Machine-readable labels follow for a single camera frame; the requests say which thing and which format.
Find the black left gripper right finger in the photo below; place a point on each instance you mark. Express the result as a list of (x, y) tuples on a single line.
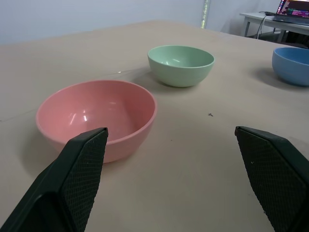
[(272, 178)]

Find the blue plastic bowl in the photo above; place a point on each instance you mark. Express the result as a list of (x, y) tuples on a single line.
[(292, 66)]

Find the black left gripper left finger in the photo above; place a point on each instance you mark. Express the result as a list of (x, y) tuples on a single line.
[(72, 183)]

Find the pink plastic bowl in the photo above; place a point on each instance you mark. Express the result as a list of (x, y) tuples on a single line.
[(79, 108)]

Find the green plastic bowl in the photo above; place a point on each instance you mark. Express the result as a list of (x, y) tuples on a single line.
[(179, 65)]

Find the open black laptop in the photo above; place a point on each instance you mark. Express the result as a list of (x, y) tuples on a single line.
[(290, 10)]

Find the white side table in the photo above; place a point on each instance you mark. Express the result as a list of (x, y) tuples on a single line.
[(270, 21)]

